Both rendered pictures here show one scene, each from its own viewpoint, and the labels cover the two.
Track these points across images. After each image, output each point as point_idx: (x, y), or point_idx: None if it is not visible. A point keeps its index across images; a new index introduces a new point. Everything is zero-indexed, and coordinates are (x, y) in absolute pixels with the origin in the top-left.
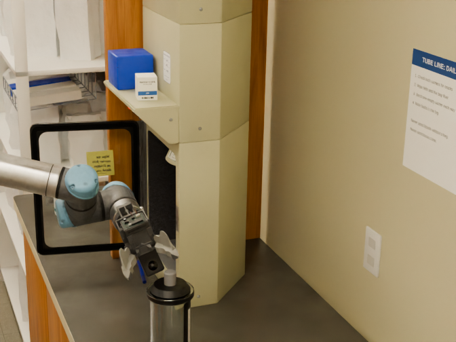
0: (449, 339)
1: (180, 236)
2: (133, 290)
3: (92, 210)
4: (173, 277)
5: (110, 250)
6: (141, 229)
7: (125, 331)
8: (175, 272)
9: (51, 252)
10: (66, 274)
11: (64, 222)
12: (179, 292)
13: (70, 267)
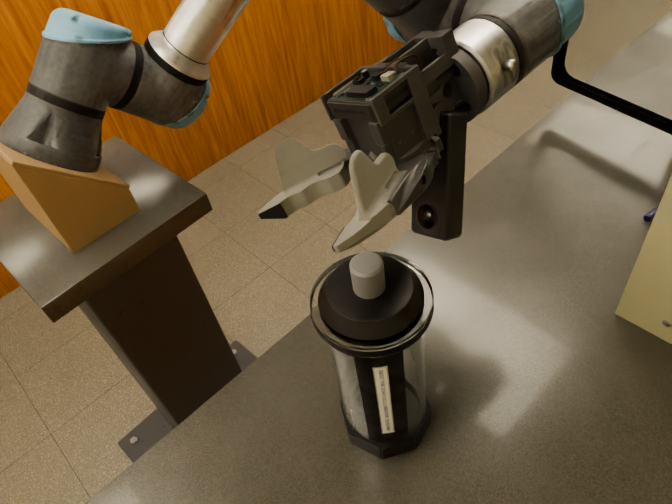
0: None
1: (671, 185)
2: (609, 219)
3: (417, 22)
4: (358, 282)
5: (660, 128)
6: (358, 117)
7: (474, 279)
8: (368, 274)
9: (567, 84)
10: (568, 130)
11: (389, 29)
12: (344, 324)
13: (591, 123)
